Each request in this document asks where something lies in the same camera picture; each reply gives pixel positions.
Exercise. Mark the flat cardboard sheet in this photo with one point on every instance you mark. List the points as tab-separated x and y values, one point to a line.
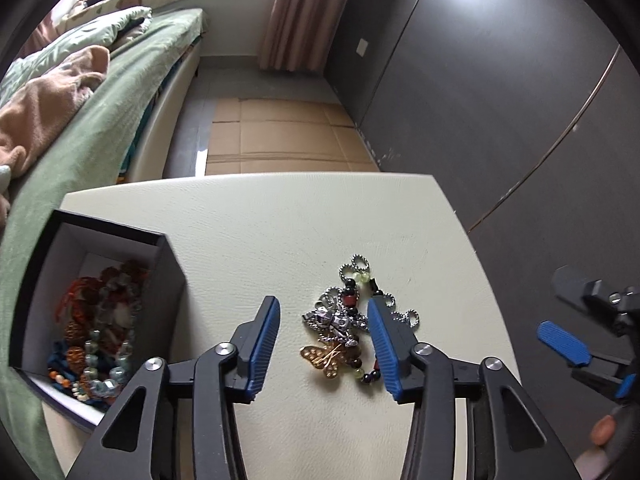
280	135

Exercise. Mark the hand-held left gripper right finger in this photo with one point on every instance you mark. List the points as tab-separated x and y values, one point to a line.
385	355

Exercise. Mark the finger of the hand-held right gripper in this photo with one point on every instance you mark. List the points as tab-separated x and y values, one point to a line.
575	282
562	342

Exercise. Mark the person's right hand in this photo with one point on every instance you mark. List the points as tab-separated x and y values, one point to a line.
602	430

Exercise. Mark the bed with green sheet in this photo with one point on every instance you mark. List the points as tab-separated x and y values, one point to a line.
100	125

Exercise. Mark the pink fleece blanket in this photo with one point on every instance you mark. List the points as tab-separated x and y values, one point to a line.
40	105

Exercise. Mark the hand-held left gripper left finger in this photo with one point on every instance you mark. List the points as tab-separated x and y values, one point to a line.
262	350

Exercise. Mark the gold butterfly brooch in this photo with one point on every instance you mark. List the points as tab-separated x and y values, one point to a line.
325	357

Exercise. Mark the dark grey wardrobe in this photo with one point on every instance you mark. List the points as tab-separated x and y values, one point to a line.
500	85

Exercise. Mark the white wall socket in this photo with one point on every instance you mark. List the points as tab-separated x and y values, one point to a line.
362	47

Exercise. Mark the black jewelry box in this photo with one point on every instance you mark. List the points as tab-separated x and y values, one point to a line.
167	295

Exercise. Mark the pink curtain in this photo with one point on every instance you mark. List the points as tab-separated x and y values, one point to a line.
42	35
305	10

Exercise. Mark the light green quilt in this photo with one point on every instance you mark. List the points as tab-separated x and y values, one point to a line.
85	35

